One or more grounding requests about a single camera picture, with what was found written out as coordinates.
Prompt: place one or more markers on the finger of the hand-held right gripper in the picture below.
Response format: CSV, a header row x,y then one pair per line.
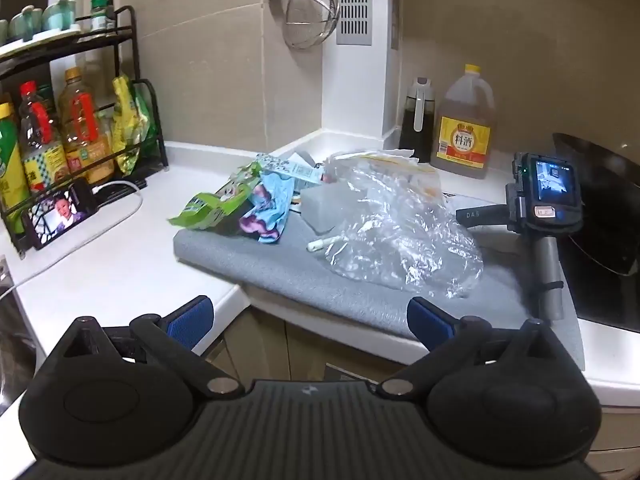
x,y
480,214

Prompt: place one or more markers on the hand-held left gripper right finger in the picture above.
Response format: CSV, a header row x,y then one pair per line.
x,y
427,322

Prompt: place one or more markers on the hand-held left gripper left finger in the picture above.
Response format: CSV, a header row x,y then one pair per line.
x,y
192,320

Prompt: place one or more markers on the clear plastic bag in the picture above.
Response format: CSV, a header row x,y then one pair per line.
x,y
400,240

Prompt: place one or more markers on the green snack wrapper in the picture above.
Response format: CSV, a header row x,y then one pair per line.
x,y
215,205

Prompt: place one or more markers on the white plastic tube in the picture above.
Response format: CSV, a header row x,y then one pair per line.
x,y
322,245

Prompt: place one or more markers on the blue printed wrapper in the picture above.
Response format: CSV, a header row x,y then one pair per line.
x,y
267,205

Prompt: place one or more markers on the cooking wine jug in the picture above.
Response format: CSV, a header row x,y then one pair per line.
x,y
462,130

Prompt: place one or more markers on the grey mat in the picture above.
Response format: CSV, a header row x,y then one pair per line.
x,y
280,270

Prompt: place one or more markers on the dark soy sauce bottle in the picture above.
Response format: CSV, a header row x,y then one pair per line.
x,y
416,130

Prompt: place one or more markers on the beige base cabinet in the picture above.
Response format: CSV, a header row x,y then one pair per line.
x,y
300,332

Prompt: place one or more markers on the white foam block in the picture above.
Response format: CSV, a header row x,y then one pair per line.
x,y
322,207

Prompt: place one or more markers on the black smartphone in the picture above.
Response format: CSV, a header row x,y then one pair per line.
x,y
60,212

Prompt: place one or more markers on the stainless steel sink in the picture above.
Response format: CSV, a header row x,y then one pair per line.
x,y
12,340

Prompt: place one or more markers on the green seasoning packet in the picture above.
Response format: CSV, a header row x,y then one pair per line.
x,y
147,125

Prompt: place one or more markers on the yellow seasoning packet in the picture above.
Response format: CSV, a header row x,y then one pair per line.
x,y
125,125

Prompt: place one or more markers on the yellow cap oil bottle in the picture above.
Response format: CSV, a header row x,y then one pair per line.
x,y
82,120

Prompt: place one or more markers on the green yellow plastic bottle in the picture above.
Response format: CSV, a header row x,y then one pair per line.
x,y
10,170

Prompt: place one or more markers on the red cap sauce bottle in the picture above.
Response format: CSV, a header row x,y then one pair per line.
x,y
40,135

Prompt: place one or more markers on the small grey vent grille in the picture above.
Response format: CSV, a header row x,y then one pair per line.
x,y
355,5

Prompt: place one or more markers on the metal mesh strainer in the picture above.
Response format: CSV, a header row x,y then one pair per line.
x,y
310,15

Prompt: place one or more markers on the green lid spice jar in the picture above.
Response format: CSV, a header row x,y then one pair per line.
x,y
102,12

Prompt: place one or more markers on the teal ceramic cup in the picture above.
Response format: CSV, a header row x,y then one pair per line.
x,y
62,12
27,22
3,31

